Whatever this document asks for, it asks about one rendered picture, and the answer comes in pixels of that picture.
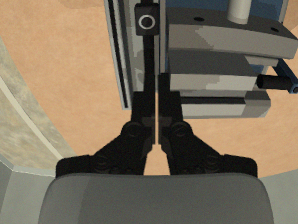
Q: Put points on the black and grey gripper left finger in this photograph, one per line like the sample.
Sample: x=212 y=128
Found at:
x=122 y=155

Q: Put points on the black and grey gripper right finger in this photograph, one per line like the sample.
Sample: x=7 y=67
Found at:
x=191 y=155

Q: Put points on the dark grey block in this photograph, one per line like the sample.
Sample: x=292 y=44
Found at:
x=210 y=83

